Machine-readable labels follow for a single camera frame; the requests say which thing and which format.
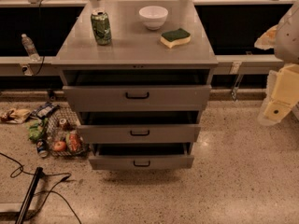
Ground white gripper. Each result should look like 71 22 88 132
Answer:
258 63 299 126

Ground green soda can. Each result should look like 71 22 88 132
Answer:
91 7 112 46

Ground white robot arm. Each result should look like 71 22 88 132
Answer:
254 1 299 126

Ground white bowl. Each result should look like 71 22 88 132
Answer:
139 6 168 31

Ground small brown can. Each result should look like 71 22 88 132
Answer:
59 119 70 131

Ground blue soda can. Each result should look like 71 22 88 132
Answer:
36 139 49 158

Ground green yellow sponge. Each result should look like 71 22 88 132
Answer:
160 28 191 49

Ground grey drawer cabinet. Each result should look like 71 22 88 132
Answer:
50 0 220 114

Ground middle grey drawer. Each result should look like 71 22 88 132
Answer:
78 124 200 144

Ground grey drawer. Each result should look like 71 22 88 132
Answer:
78 124 200 144
89 143 194 170
64 85 211 112

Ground bottom grey drawer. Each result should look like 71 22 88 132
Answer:
89 143 194 170

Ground top grey drawer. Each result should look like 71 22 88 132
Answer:
64 85 211 112

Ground orange snack bag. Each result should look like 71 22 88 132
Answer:
66 131 81 152

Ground red apple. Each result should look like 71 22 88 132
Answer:
53 141 67 152

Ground blue white snack packet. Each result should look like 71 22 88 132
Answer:
30 102 59 119

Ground green chip bag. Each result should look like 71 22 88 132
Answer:
28 118 48 143

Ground black stand leg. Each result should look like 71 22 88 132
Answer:
15 167 43 224

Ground clear plastic water bottle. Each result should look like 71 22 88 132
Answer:
21 34 40 62

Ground brown yellow snack bag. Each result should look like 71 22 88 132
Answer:
0 108 31 124

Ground metal rail bracket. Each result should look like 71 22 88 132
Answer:
230 61 243 101

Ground wire basket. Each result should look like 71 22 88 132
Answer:
47 106 88 157

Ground black hanging cable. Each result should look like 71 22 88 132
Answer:
33 0 52 77

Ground black floor cable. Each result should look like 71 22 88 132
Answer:
0 152 82 224

